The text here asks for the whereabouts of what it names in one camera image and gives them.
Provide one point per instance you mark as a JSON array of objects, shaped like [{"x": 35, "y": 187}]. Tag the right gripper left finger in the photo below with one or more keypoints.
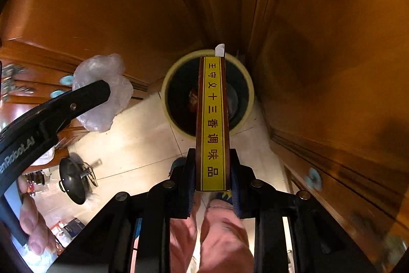
[{"x": 131, "y": 233}]

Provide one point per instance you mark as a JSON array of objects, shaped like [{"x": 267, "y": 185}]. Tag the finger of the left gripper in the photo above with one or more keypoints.
[{"x": 52, "y": 116}]

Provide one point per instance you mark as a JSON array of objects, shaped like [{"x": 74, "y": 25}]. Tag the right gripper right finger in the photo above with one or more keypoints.
[{"x": 319, "y": 243}]

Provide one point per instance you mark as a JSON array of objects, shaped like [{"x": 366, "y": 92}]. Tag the clear plastic bag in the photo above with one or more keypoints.
[{"x": 104, "y": 91}]

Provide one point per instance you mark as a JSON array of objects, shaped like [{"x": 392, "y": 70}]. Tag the yellow red spice box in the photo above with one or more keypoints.
[{"x": 212, "y": 127}]

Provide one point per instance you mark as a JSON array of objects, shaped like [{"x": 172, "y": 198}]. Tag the beige rimmed trash bin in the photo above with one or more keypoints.
[{"x": 180, "y": 92}]

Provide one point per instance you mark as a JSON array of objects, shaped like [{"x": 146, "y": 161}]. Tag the person's left hand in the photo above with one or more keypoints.
[{"x": 33, "y": 223}]

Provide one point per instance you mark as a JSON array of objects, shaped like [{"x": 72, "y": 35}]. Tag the wok on floor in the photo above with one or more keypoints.
[{"x": 76, "y": 179}]

